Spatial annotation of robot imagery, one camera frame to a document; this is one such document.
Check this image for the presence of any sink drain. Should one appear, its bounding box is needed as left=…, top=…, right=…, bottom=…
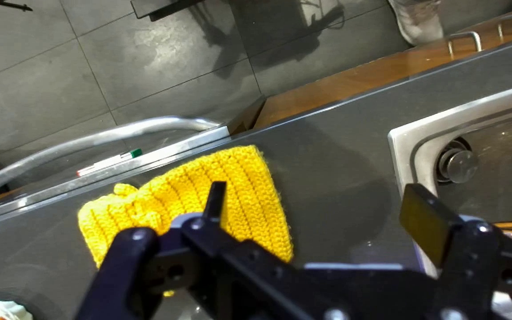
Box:
left=436, top=138, right=482, bottom=186

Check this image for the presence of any white shoe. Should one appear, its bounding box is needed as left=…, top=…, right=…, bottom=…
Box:
left=386, top=0, right=447, bottom=46

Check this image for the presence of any yellow crocheted cloth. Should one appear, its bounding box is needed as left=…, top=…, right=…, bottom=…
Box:
left=77, top=142, right=296, bottom=270

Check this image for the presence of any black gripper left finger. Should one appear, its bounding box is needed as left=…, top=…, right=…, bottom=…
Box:
left=175, top=179, right=253, bottom=263

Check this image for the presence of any stainless steel sink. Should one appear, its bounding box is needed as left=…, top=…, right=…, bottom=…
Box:
left=388, top=78, right=512, bottom=281

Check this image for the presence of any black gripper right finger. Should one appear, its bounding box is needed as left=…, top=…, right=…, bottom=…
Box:
left=399, top=183, right=505, bottom=281

